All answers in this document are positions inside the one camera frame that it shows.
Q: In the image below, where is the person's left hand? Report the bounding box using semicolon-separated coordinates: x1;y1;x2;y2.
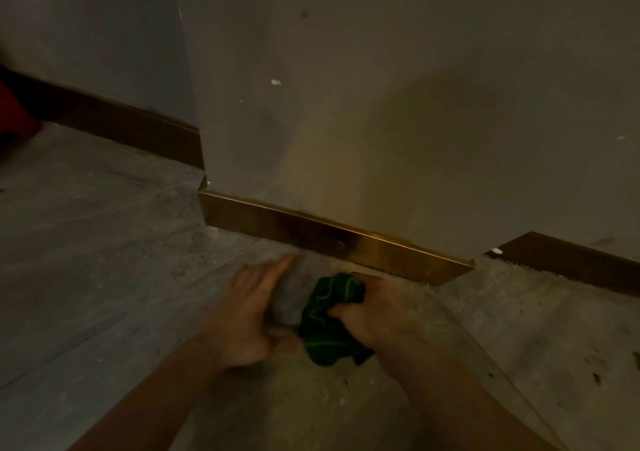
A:
202;255;304;370

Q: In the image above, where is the person's right hand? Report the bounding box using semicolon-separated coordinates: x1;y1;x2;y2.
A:
327;272;420;349

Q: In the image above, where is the green cleaning cloth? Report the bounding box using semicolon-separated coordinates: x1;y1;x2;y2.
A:
298;273;375;368

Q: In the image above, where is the person's left forearm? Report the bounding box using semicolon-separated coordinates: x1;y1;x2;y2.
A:
70;337;228;451

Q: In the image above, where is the person's right forearm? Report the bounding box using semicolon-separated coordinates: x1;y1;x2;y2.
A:
376;333;561;451

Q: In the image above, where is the shiny copper skirting board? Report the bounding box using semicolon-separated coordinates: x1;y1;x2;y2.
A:
198;174;476;286

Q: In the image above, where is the dark brown skirting board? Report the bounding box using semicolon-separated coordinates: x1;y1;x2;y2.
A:
484;232;640;297
0;67;205;170

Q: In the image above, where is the red object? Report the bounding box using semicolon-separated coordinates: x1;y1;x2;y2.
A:
0;78;42;141

